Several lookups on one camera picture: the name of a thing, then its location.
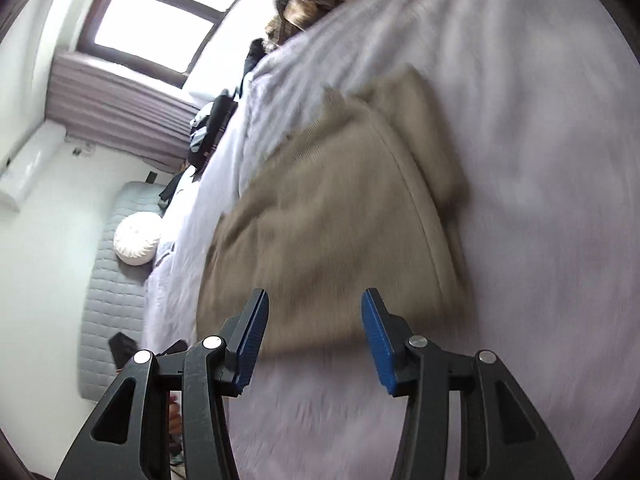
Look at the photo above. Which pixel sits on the flat black item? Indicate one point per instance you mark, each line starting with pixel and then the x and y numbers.
pixel 170 187

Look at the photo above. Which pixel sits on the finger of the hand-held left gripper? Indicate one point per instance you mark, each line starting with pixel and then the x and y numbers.
pixel 175 347

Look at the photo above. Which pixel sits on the grey curtain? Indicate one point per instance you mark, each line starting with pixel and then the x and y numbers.
pixel 125 105

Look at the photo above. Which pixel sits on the smooth lavender blanket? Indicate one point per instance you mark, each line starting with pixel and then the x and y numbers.
pixel 220 180

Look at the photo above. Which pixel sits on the embossed lavender blanket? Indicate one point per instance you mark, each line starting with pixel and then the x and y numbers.
pixel 525 135

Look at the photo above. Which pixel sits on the black striped garment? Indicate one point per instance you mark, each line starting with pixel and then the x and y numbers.
pixel 212 125

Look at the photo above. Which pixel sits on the black cloth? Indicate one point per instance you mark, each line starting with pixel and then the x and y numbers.
pixel 254 60

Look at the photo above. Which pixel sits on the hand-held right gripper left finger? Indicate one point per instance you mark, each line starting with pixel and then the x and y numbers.
pixel 252 330

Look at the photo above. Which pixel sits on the round white pillow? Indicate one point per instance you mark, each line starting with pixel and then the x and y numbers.
pixel 137 237

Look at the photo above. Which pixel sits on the brown knit sweater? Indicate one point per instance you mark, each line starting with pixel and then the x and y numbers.
pixel 325 220

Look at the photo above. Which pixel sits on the person's left hand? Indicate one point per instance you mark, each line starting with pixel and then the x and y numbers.
pixel 174 415

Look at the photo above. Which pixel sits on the window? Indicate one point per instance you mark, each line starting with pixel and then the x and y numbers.
pixel 150 20

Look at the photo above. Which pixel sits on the grey quilted headboard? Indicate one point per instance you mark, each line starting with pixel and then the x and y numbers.
pixel 107 310

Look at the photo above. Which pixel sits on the white air conditioner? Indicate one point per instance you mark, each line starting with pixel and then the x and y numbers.
pixel 30 165

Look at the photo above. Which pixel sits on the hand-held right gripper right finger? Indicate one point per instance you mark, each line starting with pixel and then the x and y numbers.
pixel 377 340

